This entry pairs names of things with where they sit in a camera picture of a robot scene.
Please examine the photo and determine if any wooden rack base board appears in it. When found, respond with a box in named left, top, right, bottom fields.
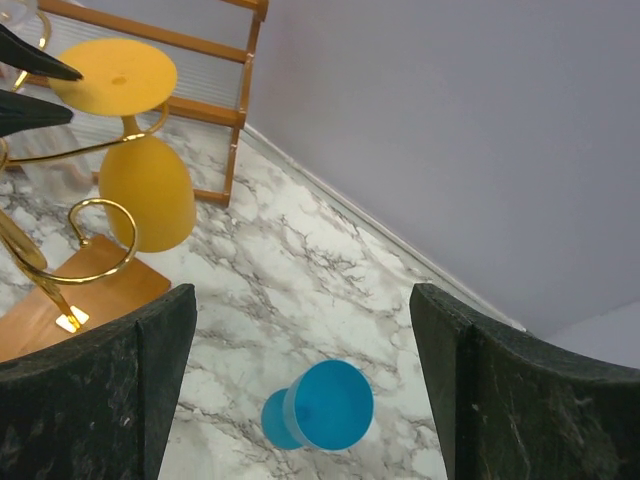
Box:
left=1, top=235, right=171, bottom=361

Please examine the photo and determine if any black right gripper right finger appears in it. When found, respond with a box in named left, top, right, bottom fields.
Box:
left=409, top=283, right=639, bottom=479

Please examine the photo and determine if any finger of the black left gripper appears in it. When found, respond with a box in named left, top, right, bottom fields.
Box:
left=0, top=90, right=73, bottom=136
left=0, top=25, right=83, bottom=81

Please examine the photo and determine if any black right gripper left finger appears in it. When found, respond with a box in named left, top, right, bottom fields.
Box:
left=1, top=284, right=197, bottom=479

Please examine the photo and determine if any wooden shelf rack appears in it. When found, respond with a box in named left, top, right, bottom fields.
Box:
left=12, top=1, right=269, bottom=207

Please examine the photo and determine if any yellow wine glass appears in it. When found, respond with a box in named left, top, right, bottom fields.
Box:
left=49, top=38, right=196, bottom=253

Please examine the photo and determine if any clear wine glass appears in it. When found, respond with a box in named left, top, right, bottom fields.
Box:
left=0, top=0, right=38, bottom=29

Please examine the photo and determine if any blue wine glass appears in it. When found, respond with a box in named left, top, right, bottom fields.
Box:
left=261, top=359, right=374, bottom=451

